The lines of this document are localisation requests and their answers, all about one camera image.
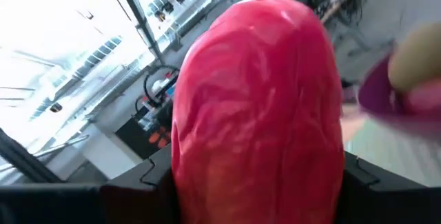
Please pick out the small red fruit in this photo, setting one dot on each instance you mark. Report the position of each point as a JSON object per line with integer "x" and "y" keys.
{"x": 425, "y": 98}

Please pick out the olive brown oval fruit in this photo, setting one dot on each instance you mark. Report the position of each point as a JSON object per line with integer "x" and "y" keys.
{"x": 417, "y": 58}

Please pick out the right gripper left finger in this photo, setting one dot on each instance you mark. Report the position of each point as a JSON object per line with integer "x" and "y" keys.
{"x": 131, "y": 203}

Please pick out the large red yellow mango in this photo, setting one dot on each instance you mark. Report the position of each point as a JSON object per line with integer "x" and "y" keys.
{"x": 258, "y": 113}

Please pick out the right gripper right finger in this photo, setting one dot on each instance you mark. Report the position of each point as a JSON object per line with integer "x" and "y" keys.
{"x": 386, "y": 203}

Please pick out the maroon plastic colander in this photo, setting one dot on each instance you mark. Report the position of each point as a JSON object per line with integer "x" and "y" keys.
{"x": 375, "y": 100}

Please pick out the black aluminium frame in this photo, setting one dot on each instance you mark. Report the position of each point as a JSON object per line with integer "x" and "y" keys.
{"x": 138, "y": 13}

